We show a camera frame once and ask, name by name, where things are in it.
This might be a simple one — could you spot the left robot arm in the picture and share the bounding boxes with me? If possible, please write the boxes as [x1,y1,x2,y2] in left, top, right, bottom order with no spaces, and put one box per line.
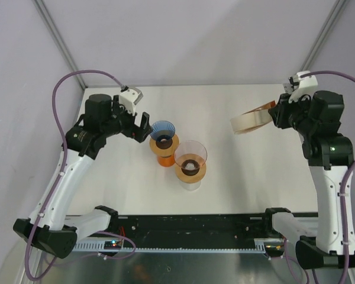
[13,88,152,259]

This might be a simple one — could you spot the blue glass dripper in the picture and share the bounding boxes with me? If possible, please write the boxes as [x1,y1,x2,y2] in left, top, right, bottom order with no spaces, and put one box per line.
[150,121,175,141]

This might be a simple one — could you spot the coffee filter pack orange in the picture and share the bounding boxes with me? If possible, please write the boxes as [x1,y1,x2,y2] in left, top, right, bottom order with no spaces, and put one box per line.
[230,101,276,135]

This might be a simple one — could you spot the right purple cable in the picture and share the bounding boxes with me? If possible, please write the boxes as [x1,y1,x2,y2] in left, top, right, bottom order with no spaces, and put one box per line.
[283,70,355,284]

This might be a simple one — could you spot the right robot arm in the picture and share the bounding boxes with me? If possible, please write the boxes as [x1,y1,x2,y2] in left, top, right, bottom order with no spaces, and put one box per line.
[261,91,355,269]

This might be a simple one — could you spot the wooden dripper ring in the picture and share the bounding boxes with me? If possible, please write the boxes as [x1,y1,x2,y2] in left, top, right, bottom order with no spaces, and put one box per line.
[175,161,207,183]
[149,133,180,158]

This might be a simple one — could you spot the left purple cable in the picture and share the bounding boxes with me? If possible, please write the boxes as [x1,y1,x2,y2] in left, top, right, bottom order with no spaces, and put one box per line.
[25,70,137,281]

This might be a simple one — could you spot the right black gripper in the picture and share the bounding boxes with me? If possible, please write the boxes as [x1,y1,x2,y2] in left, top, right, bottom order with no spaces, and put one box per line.
[269,91,317,137]

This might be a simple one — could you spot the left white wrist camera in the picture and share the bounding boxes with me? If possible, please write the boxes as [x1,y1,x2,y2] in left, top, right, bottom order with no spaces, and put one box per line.
[118,86,143,116]

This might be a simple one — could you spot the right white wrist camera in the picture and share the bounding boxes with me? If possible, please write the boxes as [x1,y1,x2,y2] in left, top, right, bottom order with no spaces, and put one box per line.
[283,70,318,103]

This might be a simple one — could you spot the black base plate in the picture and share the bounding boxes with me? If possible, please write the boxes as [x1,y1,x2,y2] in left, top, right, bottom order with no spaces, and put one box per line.
[105,213,282,245]

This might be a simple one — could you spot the pink glass dripper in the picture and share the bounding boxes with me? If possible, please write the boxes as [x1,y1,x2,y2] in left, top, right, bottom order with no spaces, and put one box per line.
[174,140,208,176]

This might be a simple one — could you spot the grey cable duct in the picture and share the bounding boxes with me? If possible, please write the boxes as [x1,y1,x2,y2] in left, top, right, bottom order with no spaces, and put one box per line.
[73,237,282,254]

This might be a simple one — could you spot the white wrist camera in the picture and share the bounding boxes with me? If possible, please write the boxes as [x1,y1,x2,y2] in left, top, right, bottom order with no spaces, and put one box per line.
[283,70,318,103]
[118,86,143,116]

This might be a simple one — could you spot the clear glass carafe brown collar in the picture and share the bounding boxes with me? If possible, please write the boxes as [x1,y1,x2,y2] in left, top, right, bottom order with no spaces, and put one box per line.
[180,181,201,191]

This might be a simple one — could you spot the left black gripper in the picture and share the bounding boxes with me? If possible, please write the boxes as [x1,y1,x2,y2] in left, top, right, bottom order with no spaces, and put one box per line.
[101,95,152,143]

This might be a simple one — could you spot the orange glass carafe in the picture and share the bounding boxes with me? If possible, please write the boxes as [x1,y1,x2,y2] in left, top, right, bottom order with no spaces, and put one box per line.
[157,156,175,167]

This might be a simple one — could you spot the purple cable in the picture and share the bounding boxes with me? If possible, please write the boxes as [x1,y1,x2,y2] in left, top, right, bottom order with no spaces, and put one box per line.
[283,70,355,284]
[25,70,137,281]

